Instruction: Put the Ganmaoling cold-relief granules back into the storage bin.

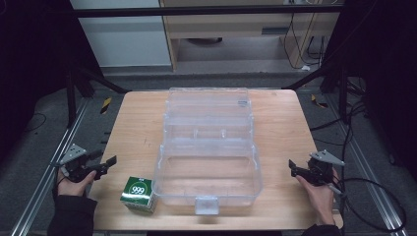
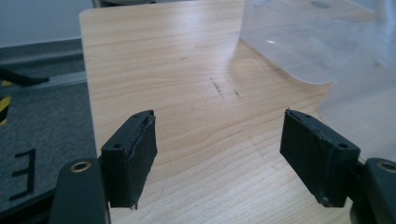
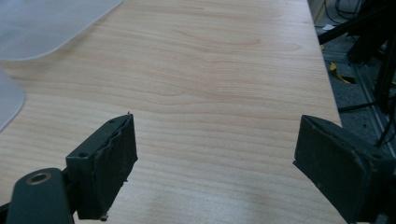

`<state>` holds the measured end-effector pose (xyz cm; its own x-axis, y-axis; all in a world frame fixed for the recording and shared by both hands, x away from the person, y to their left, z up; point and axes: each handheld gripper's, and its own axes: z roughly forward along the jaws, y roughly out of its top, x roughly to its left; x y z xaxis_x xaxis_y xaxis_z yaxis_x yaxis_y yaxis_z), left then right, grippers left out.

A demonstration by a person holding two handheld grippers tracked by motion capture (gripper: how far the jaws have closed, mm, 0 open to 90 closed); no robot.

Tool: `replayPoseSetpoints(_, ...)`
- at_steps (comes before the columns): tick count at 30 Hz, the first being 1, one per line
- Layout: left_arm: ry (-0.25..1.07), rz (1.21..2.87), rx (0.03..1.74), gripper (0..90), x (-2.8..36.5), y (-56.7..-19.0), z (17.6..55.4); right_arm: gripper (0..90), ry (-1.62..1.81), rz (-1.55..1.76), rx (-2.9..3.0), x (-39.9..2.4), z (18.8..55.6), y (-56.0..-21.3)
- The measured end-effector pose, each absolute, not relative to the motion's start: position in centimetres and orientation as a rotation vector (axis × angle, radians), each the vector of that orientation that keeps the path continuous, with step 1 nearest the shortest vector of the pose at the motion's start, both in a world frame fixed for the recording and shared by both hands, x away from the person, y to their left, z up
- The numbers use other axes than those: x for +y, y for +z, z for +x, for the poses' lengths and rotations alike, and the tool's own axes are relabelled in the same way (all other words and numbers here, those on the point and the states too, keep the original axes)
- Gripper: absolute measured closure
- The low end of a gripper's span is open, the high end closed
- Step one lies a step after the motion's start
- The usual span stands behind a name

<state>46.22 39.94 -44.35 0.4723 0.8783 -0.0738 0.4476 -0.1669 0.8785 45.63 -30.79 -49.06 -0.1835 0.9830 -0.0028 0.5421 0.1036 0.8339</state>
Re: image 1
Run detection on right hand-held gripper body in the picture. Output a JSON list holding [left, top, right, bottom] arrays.
[[306, 149, 346, 188]]

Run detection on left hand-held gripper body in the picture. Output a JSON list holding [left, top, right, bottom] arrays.
[[50, 143, 100, 184]]

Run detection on green and white carton box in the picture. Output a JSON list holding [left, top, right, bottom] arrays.
[[119, 176, 157, 214]]

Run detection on clear plastic storage box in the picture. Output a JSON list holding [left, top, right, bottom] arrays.
[[151, 87, 264, 216]]

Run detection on person's left hand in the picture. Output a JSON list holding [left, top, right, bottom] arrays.
[[56, 168, 98, 198]]

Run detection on person's right hand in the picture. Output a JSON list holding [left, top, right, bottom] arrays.
[[294, 166, 340, 227]]

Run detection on yellow and black tape strip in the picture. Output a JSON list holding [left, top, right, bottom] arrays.
[[99, 96, 113, 115], [310, 93, 329, 109]]

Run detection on black metal stand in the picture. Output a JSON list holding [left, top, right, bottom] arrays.
[[280, 60, 350, 126], [64, 60, 132, 130]]

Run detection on black curtain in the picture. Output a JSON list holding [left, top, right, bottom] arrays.
[[323, 0, 417, 183], [0, 0, 103, 166]]

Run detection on white cabinet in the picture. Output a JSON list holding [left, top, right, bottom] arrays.
[[69, 0, 173, 69]]

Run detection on light wooden desk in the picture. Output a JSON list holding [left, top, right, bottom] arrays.
[[158, 0, 342, 73]]

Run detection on aluminium floor rail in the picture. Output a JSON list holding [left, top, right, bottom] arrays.
[[324, 93, 411, 236], [9, 97, 90, 236]]

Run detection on black floor cables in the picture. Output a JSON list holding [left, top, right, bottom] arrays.
[[309, 99, 370, 171]]

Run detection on thin black floor cable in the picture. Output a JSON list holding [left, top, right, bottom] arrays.
[[23, 112, 47, 135]]

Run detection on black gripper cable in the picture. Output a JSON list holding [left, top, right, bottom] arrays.
[[328, 177, 408, 234]]

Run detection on black hanging cables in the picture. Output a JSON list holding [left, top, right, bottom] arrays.
[[282, 12, 329, 71]]

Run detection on black horizontal frame bar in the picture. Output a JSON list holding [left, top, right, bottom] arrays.
[[70, 4, 345, 19]]

